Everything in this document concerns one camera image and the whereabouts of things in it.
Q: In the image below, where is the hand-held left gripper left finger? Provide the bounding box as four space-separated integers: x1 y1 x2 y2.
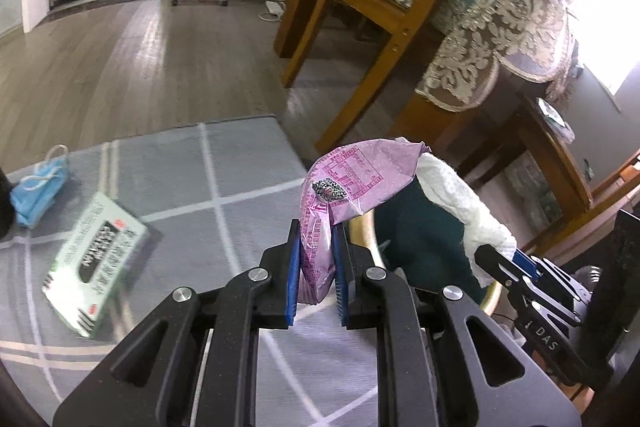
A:
52 218 302 427

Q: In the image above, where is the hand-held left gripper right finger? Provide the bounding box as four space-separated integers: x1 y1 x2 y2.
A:
334 224 583 427

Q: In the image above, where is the grey checked floor mat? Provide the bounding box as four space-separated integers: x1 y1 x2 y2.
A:
0 114 381 427

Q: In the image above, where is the person's right hand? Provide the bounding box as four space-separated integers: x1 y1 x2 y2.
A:
562 382 596 423

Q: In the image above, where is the wooden chair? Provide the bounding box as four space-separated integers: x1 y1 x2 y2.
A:
274 0 501 155
525 149 640 253

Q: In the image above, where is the blue face mask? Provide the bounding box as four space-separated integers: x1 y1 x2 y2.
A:
10 144 71 229

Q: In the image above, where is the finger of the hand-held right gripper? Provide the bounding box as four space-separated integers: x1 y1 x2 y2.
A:
512 248 582 304
474 243 582 330

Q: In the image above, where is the lace covered table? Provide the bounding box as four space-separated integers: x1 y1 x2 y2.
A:
270 0 581 112

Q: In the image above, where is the small wooden side table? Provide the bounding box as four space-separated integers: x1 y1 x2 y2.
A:
460 94 593 238

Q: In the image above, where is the wooden dining table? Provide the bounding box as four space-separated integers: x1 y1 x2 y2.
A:
390 57 531 168

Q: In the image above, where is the yellow-rimmed teal waste bin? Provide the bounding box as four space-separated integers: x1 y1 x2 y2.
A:
348 182 506 314

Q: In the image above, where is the white packet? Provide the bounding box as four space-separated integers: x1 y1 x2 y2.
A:
537 99 576 140

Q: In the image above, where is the clear plastic bottle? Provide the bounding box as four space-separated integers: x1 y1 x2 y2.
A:
570 264 608 308

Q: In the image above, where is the purple snack packet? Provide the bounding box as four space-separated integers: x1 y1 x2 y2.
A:
298 137 432 305

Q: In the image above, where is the clear plastic package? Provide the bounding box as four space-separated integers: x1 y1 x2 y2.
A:
505 154 556 228

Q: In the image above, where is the green and white box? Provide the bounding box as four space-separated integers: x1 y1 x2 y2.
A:
41 192 150 339

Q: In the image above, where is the dark object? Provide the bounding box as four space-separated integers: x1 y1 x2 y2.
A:
0 169 15 239

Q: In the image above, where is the white tissue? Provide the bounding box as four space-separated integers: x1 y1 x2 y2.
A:
417 152 517 288

